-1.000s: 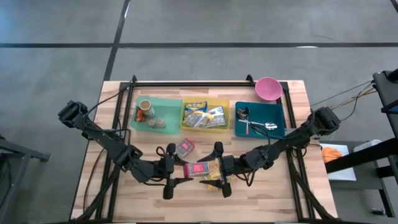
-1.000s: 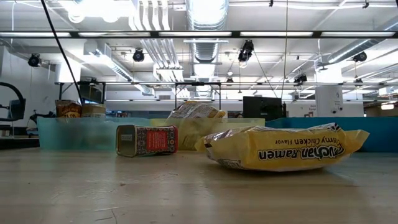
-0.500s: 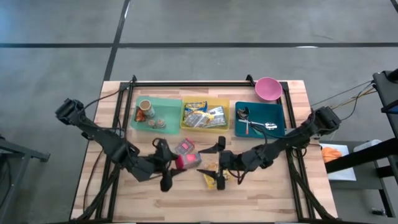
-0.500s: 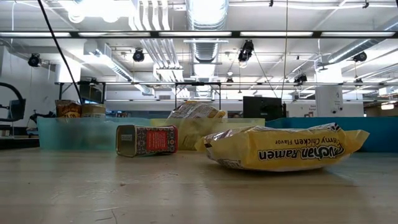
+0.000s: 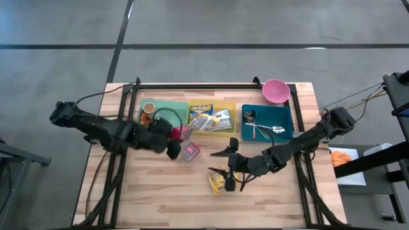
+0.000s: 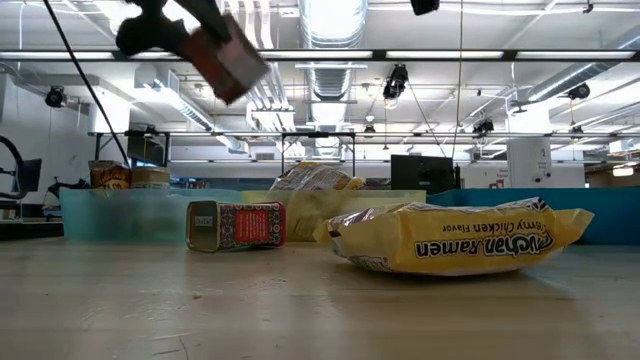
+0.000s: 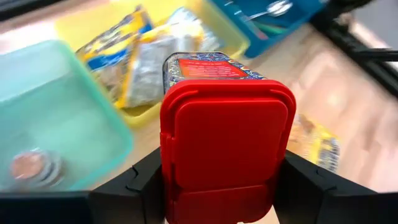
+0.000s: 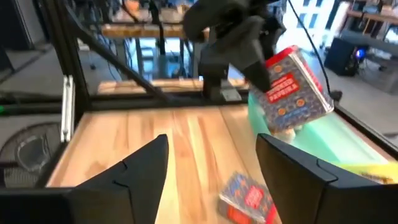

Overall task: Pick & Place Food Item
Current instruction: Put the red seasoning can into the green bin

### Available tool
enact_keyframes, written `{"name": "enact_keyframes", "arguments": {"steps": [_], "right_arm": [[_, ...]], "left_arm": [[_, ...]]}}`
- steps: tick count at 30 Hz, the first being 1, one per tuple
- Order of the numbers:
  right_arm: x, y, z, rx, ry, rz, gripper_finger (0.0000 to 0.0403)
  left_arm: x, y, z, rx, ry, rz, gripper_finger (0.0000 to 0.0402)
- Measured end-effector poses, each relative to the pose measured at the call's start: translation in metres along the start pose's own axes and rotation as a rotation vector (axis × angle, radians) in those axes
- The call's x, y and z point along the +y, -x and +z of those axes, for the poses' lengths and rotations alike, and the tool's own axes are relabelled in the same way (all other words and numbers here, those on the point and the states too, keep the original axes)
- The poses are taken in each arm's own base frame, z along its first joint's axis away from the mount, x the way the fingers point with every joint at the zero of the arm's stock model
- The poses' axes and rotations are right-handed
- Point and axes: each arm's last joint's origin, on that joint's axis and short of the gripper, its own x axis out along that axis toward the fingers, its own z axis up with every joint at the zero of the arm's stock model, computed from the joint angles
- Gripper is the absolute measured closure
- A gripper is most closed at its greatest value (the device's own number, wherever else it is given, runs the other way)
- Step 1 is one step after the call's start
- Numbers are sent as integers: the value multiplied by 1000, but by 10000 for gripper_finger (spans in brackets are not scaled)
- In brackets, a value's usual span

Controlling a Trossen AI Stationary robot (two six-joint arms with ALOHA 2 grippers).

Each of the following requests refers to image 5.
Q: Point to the blue soy sauce ramen packet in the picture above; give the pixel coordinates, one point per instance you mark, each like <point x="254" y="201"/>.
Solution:
<point x="201" y="109"/>

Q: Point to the orange spice packet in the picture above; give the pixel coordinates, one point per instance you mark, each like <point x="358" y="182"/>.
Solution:
<point x="144" y="119"/>

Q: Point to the black aluminium table frame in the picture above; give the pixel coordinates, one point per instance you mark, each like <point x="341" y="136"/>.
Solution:
<point x="198" y="86"/>

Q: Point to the white plastic box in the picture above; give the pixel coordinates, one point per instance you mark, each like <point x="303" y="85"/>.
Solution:
<point x="378" y="148"/>

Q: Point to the orange cloth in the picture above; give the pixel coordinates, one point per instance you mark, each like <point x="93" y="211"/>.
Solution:
<point x="340" y="158"/>

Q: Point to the blue-edged ramen packet silver back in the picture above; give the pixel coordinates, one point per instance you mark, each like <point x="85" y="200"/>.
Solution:
<point x="225" y="119"/>

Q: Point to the grey metal stand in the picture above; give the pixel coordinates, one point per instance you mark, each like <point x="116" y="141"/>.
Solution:
<point x="19" y="153"/>

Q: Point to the blue plastic bin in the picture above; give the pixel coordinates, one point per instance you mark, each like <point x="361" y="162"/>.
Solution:
<point x="278" y="113"/>

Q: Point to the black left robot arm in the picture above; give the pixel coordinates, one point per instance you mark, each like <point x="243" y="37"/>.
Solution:
<point x="96" y="124"/>

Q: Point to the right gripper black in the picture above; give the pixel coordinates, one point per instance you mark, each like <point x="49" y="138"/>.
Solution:
<point x="241" y="164"/>

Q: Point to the saffron glass jar cork lid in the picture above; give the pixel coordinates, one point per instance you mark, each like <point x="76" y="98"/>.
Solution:
<point x="149" y="108"/>

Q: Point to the white paper sheet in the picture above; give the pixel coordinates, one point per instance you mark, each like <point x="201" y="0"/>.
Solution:
<point x="351" y="179"/>

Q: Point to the dark metal spoon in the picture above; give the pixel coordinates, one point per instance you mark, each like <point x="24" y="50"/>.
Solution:
<point x="250" y="115"/>

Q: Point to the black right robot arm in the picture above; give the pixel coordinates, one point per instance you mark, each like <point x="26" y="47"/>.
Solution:
<point x="303" y="143"/>

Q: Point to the pink bowl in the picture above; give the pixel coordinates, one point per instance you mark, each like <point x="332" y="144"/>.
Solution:
<point x="276" y="91"/>

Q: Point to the yellow plastic bin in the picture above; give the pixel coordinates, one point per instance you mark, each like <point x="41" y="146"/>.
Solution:
<point x="228" y="105"/>

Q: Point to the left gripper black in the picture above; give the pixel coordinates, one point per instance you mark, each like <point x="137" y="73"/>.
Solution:
<point x="150" y="139"/>

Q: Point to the green plastic bin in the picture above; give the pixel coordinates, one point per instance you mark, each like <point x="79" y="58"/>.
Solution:
<point x="175" y="110"/>

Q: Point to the black side table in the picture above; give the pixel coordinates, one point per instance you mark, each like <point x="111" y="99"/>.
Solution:
<point x="367" y="163"/>

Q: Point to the white and yellow ramen packet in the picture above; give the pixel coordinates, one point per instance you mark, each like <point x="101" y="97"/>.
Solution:
<point x="204" y="122"/>

